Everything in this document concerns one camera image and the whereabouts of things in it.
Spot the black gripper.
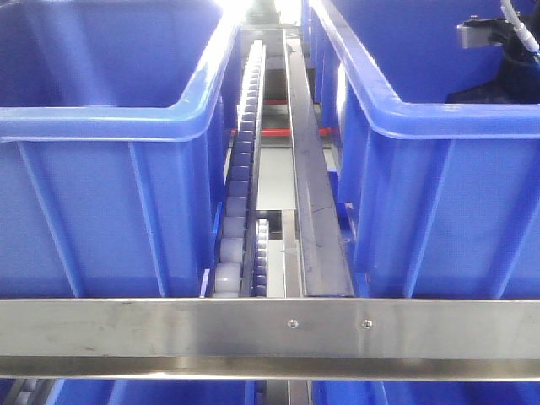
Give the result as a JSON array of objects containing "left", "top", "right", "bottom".
[{"left": 446, "top": 18, "right": 539, "bottom": 104}]

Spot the right steel shelf rack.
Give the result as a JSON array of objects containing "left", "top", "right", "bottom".
[{"left": 1, "top": 298, "right": 539, "bottom": 381}]

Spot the blue sorting bin right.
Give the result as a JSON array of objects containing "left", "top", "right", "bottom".
[{"left": 311, "top": 1, "right": 539, "bottom": 299}]

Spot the blue sorting bin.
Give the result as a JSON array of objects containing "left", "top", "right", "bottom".
[
  {"left": 311, "top": 1, "right": 539, "bottom": 299},
  {"left": 1, "top": 1, "right": 241, "bottom": 298}
]

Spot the white roller track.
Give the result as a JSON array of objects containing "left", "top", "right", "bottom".
[{"left": 213, "top": 40, "right": 266, "bottom": 299}]

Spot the blue sorting bin left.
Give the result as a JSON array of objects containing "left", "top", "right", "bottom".
[{"left": 1, "top": 1, "right": 241, "bottom": 298}]

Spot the white cable on gripper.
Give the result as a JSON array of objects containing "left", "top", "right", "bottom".
[{"left": 499, "top": 0, "right": 540, "bottom": 53}]

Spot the steel divider rail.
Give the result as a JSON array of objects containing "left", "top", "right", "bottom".
[{"left": 283, "top": 29, "right": 354, "bottom": 297}]

